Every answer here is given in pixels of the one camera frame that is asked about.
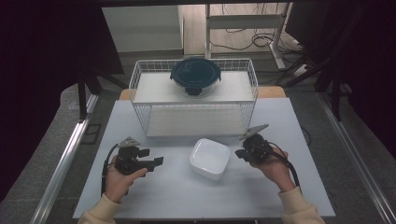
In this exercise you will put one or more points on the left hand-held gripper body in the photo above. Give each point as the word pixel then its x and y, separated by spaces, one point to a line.
pixel 127 160

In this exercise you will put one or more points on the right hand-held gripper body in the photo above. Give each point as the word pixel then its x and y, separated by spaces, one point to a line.
pixel 256 148

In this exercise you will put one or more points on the white square container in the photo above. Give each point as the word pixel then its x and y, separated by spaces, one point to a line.
pixel 209 157

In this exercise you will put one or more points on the round container with dark blue lid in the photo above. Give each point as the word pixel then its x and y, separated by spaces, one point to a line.
pixel 195 73

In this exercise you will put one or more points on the person's left hand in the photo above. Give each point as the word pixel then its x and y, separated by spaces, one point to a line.
pixel 116 183

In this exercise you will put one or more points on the person's right hand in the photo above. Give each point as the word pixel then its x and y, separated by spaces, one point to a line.
pixel 277 169

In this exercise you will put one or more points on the black tripod stand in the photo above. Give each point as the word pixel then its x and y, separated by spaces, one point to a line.
pixel 82 96

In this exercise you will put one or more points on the black metal stand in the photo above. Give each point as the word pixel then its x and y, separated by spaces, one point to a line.
pixel 336 99

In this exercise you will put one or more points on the white panel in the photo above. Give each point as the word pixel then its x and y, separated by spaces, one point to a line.
pixel 143 28

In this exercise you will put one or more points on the aluminium rail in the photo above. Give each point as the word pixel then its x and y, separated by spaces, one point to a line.
pixel 65 161
pixel 351 149

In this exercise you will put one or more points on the white metal desk frame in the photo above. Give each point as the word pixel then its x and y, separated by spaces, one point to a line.
pixel 243 21

